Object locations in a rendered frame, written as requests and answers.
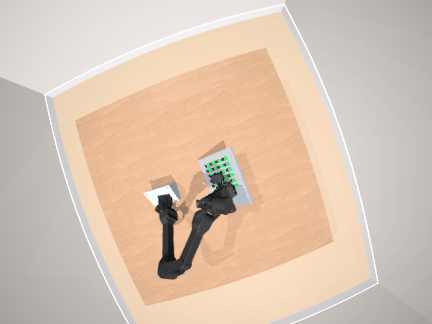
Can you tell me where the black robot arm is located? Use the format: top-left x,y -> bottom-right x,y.
155,182 -> 237,280

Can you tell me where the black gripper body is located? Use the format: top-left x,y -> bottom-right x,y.
210,172 -> 237,214

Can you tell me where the light grey switch panel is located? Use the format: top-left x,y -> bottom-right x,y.
199,146 -> 253,206

